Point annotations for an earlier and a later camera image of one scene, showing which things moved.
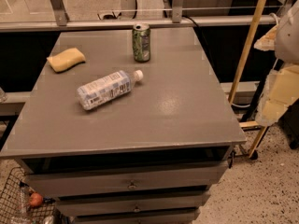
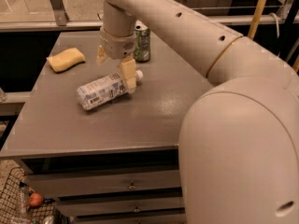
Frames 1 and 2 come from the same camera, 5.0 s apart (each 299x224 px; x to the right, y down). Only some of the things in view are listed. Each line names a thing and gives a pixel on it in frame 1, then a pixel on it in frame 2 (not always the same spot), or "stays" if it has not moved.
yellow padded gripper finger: [266, 43] -> [116, 47]
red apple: [35, 200] stays
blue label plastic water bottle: [107, 89] stays
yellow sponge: [65, 60] stays
